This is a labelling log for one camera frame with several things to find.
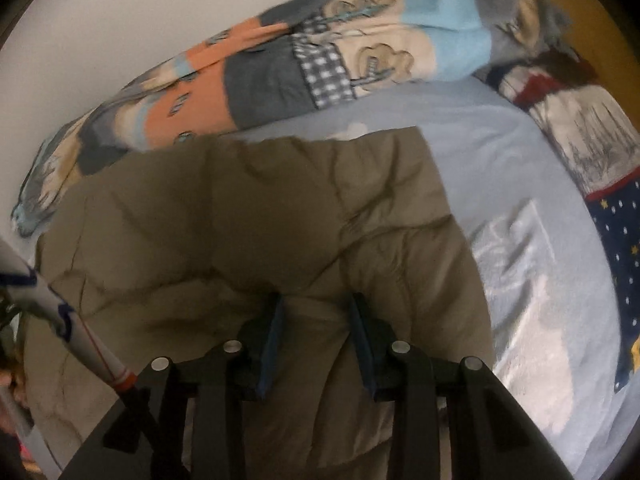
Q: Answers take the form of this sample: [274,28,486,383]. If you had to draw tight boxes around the olive padded jacket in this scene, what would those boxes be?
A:
[22,126,496,480]

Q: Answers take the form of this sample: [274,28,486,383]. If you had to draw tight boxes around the wooden headboard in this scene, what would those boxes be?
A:
[507,0,640,137]

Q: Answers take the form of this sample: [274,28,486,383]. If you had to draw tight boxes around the light blue cloud bed sheet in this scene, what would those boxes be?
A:
[235,80,637,480]

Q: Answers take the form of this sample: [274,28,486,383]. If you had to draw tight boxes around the patchwork printed blanket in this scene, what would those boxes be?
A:
[11,0,574,238]

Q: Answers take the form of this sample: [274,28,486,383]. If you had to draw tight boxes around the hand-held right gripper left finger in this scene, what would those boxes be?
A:
[60,292,286,480]

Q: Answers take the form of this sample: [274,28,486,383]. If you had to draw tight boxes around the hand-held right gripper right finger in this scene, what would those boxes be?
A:
[347,292,577,480]

